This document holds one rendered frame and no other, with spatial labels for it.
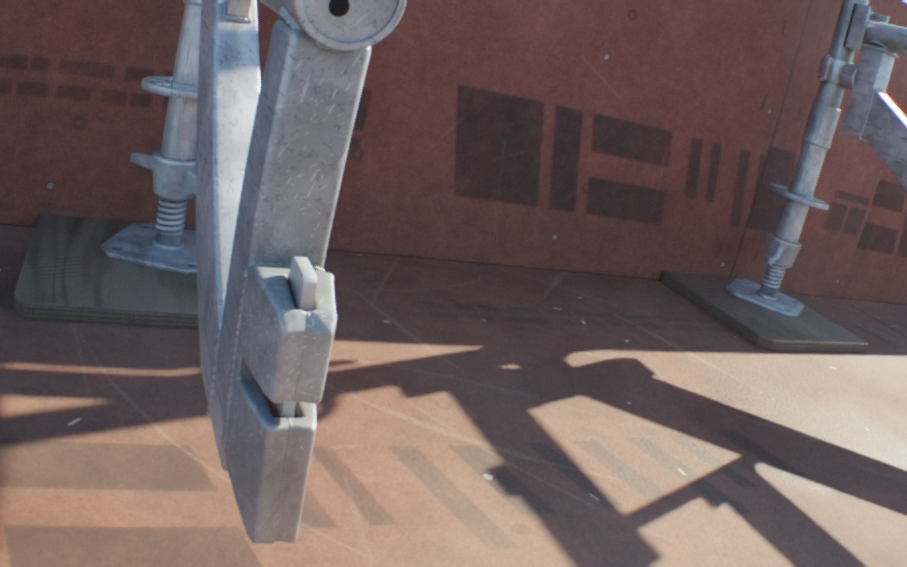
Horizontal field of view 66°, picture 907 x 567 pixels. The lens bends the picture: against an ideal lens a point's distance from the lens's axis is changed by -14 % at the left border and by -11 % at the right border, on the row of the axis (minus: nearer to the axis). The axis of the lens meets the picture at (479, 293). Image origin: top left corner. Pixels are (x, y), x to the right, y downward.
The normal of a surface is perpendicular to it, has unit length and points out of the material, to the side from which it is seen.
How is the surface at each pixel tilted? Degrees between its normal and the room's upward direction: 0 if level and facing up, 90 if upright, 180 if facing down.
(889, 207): 90
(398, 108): 90
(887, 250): 90
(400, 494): 0
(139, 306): 0
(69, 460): 0
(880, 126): 90
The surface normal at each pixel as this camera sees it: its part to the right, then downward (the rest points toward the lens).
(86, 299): 0.23, -0.92
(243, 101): 0.40, -0.60
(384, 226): 0.40, 0.39
